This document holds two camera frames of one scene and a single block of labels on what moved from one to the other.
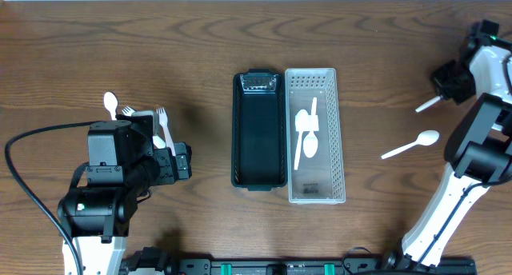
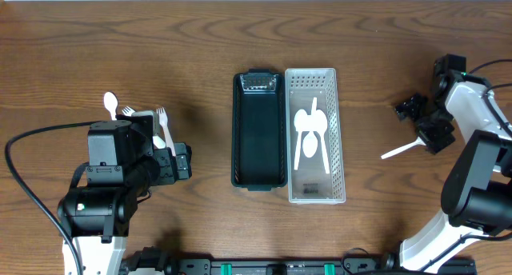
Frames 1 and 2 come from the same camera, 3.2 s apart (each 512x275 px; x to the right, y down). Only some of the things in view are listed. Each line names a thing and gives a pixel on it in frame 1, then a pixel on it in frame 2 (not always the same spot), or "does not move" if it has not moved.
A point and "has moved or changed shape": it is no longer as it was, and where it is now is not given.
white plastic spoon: (302, 124) does not move
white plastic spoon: (429, 103) has moved or changed shape
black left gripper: (178, 165) does not move
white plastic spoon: (110, 102) does not move
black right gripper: (442, 76) -> (438, 141)
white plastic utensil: (158, 141) does not move
